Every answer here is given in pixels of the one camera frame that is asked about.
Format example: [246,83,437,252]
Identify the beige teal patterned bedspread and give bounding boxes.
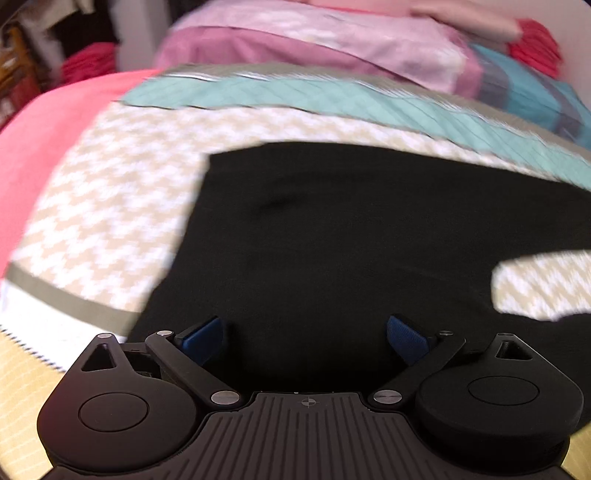
[0,65,591,480]

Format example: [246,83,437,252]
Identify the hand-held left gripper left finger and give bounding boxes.
[81,316,242,409]

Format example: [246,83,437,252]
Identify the peach cloth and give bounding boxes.
[309,0,525,42]

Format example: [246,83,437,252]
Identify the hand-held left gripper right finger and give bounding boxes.
[369,315,539,409]

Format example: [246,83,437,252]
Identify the wooden furniture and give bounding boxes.
[0,25,42,125]

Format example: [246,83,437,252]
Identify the red knitted cloth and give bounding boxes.
[508,18,564,77]

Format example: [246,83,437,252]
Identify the black pants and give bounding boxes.
[127,142,591,398]

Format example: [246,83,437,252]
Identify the pink bed sheet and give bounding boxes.
[0,69,160,278]

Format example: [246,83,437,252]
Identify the red folded cloth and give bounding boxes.
[60,41,118,86]

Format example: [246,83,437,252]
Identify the pink purple pillow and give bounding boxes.
[154,7,483,100]

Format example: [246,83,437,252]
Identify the teal grey striped pillow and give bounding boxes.
[466,41,591,151]

